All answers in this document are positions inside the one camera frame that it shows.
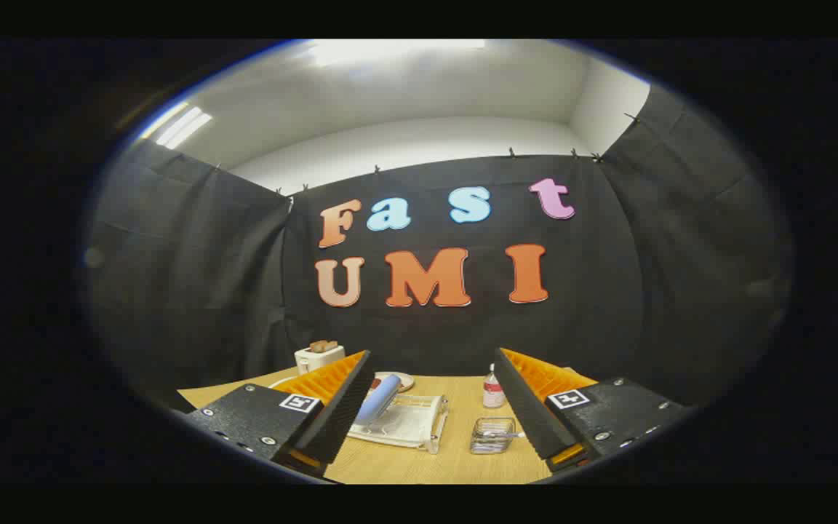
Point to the black backdrop cloth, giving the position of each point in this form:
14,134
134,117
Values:
608,291

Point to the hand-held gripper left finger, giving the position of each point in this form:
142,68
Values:
342,415

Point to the white toaster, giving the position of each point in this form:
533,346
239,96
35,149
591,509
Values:
310,361

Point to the ceiling light panel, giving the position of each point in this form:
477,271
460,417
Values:
182,127
390,51

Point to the small beige plate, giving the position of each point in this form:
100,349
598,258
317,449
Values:
404,381

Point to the red label plastic bottle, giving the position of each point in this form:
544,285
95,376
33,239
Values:
493,393

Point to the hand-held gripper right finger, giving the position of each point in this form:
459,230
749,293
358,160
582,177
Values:
528,415

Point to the blue plate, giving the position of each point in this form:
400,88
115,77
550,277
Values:
379,400

